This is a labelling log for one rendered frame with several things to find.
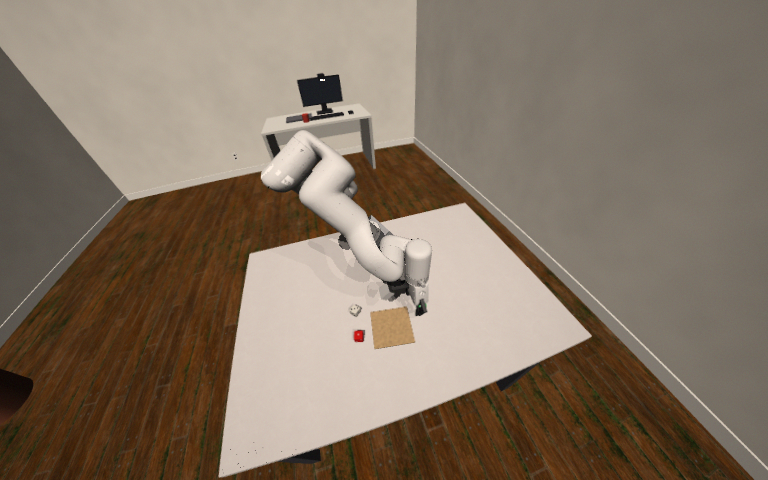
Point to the tan mat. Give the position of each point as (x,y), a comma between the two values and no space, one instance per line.
(391,327)

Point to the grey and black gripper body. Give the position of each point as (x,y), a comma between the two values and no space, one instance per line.
(417,292)

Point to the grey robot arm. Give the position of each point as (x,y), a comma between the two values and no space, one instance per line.
(328,192)

